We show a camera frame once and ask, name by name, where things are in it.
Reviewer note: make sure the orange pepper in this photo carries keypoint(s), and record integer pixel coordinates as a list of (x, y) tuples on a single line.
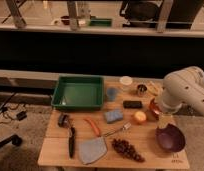
[(93, 126)]

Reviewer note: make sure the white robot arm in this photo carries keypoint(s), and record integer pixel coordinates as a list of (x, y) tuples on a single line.
[(182, 86)]

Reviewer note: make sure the red bowl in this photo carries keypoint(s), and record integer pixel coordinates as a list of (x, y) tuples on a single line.
[(154, 109)]

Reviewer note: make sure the purple bowl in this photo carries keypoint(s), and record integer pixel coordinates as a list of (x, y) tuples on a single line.
[(170, 138)]

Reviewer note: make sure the small blue cup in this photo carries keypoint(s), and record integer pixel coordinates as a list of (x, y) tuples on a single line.
[(111, 94)]

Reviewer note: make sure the white round lid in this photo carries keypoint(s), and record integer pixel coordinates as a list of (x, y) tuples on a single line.
[(126, 80)]

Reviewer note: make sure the green plastic tray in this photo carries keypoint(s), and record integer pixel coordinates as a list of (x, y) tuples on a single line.
[(78, 93)]

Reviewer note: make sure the blue sponge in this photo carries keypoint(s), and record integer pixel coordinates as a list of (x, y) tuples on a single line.
[(113, 116)]

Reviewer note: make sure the black rectangular block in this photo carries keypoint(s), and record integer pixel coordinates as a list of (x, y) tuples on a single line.
[(132, 104)]

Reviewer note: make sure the small metal cup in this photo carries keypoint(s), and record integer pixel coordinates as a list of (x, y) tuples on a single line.
[(141, 90)]

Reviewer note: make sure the orange round fruit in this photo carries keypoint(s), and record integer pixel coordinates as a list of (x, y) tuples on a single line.
[(140, 117)]

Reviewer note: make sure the dark small toy object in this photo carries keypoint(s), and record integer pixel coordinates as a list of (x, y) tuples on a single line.
[(63, 121)]

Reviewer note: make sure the yellow corn cob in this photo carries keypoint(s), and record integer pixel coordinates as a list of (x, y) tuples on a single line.
[(154, 89)]

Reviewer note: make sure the bunch of dark grapes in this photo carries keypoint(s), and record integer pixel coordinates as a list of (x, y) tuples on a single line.
[(126, 150)]

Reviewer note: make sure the grey blue cloth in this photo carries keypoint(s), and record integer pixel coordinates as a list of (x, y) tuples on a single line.
[(92, 150)]

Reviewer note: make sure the black power adapter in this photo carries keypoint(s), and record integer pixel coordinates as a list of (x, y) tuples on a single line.
[(21, 115)]

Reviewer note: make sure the black chair base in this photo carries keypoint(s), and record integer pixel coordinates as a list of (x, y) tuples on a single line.
[(14, 139)]

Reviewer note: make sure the black handled knife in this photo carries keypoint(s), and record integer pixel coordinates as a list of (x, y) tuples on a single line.
[(71, 141)]

